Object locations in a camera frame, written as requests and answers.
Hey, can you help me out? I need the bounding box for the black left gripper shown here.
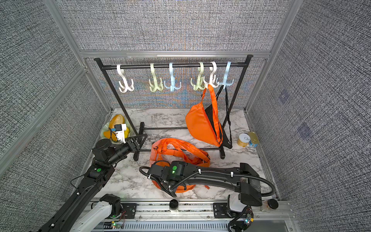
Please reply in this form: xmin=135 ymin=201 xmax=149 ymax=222
xmin=107 ymin=134 xmax=147 ymax=167

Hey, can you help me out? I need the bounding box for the orange sling bag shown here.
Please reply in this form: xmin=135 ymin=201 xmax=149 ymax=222
xmin=142 ymin=138 xmax=225 ymax=198
xmin=185 ymin=85 xmax=223 ymax=147

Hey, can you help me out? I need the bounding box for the black sling bag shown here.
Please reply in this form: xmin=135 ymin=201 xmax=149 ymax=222
xmin=204 ymin=84 xmax=233 ymax=149

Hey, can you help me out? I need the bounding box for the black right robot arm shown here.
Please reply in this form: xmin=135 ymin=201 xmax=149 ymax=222
xmin=139 ymin=161 xmax=276 ymax=232

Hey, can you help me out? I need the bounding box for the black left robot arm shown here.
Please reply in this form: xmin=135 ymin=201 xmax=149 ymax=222
xmin=39 ymin=134 xmax=147 ymax=232

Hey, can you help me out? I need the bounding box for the pale green hook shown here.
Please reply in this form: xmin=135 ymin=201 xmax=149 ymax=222
xmin=190 ymin=62 xmax=205 ymax=91
xmin=149 ymin=63 xmax=164 ymax=92

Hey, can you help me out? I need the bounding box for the light blue hook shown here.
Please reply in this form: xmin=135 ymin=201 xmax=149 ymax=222
xmin=218 ymin=61 xmax=234 ymax=89
xmin=163 ymin=63 xmax=182 ymax=92

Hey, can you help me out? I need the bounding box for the white hook far left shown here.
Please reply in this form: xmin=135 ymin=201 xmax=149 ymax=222
xmin=117 ymin=64 xmax=134 ymax=93

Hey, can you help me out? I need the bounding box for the white hook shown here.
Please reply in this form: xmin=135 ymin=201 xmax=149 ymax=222
xmin=117 ymin=64 xmax=134 ymax=93
xmin=203 ymin=61 xmax=219 ymax=88

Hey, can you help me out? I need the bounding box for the pale green hook right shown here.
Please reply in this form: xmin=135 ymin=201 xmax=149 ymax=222
xmin=190 ymin=62 xmax=205 ymax=91

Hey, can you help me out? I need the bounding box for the white hook right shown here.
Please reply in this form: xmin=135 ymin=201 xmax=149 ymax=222
xmin=203 ymin=61 xmax=219 ymax=88

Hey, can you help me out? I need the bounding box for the light blue hook far right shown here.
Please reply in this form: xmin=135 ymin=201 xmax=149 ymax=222
xmin=218 ymin=61 xmax=234 ymax=89

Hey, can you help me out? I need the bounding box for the yellow fruit piece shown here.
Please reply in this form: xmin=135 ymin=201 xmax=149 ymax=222
xmin=124 ymin=127 xmax=130 ymax=138

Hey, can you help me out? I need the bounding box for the orange mango slice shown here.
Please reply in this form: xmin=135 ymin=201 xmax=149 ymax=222
xmin=103 ymin=130 xmax=114 ymax=139

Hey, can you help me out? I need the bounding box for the light green plate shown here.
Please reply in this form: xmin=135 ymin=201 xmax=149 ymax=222
xmin=100 ymin=122 xmax=122 ymax=144

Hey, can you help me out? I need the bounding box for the black clothes rack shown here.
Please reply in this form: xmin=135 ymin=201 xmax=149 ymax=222
xmin=94 ymin=54 xmax=254 ymax=161

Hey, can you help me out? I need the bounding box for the tin can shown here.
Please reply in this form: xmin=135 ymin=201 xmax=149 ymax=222
xmin=237 ymin=133 xmax=250 ymax=148

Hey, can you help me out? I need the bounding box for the black knob right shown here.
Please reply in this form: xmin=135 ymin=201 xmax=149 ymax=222
xmin=267 ymin=199 xmax=279 ymax=210

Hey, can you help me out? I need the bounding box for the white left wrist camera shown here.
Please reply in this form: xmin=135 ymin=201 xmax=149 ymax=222
xmin=110 ymin=124 xmax=127 ymax=143

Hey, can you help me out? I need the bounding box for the black knob on rail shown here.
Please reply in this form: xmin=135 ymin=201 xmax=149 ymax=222
xmin=169 ymin=199 xmax=179 ymax=212

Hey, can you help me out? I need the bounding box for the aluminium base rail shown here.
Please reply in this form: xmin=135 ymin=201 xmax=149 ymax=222
xmin=72 ymin=199 xmax=301 ymax=232

